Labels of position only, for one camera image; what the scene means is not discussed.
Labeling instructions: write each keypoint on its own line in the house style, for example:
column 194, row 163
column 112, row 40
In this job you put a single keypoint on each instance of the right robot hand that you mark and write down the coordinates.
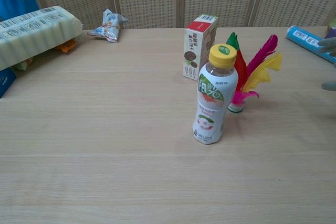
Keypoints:
column 329, row 45

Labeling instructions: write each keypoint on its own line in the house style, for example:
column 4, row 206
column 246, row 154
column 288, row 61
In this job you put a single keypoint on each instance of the colourful feather shuttlecock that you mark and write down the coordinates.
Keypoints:
column 256, row 58

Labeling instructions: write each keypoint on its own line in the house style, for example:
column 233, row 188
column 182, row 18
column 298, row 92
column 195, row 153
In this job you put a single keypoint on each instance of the purple small box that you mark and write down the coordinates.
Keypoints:
column 331, row 33

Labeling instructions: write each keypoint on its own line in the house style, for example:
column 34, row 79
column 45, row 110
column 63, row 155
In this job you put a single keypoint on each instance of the blue plastic bag roll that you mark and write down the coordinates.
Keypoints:
column 305, row 39

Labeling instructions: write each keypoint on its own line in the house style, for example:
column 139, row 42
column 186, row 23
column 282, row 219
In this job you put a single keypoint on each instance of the yellow cap drink bottle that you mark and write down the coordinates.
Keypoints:
column 211, row 98

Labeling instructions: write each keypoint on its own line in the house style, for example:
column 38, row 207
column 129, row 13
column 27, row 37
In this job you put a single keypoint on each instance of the red white carton box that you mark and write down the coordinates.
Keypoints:
column 195, row 48

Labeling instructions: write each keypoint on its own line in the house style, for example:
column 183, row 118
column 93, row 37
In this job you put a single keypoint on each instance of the crumpled snack bag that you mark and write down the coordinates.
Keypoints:
column 109, row 28

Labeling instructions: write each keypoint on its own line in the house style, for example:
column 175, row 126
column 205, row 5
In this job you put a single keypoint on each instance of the orange snack packet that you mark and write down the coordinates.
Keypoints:
column 67, row 47

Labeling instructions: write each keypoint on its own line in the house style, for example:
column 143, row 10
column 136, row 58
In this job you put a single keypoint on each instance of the cream paper towel pack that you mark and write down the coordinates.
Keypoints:
column 34, row 35

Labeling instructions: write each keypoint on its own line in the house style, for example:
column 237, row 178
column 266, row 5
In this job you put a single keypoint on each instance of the green snack packet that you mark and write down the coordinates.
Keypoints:
column 23, row 64

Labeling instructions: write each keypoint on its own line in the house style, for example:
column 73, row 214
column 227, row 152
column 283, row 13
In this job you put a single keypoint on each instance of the blue cookie box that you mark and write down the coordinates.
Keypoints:
column 5, row 82

